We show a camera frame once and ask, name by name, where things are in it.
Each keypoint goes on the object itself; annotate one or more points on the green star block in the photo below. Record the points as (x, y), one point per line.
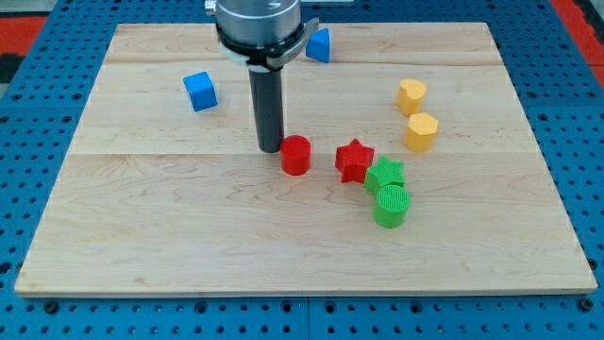
(384, 172)

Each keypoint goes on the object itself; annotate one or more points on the yellow heart block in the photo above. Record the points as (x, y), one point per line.
(410, 96)

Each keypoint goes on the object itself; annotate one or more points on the light wooden board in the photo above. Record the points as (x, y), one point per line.
(156, 200)

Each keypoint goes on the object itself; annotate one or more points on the red star block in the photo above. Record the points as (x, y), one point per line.
(353, 160)

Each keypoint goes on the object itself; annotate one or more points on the green cylinder block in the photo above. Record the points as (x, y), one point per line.
(392, 204)

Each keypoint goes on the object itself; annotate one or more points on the red cylinder block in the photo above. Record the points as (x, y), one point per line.
(295, 155)

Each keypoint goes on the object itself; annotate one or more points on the blue cube block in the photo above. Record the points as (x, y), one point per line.
(201, 91)

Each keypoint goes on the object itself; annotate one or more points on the blue triangle block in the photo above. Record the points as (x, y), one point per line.
(319, 46)

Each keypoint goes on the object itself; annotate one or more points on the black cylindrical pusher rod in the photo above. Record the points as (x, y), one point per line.
(266, 90)

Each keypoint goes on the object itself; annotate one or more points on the yellow hexagon block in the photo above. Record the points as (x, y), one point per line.
(421, 132)

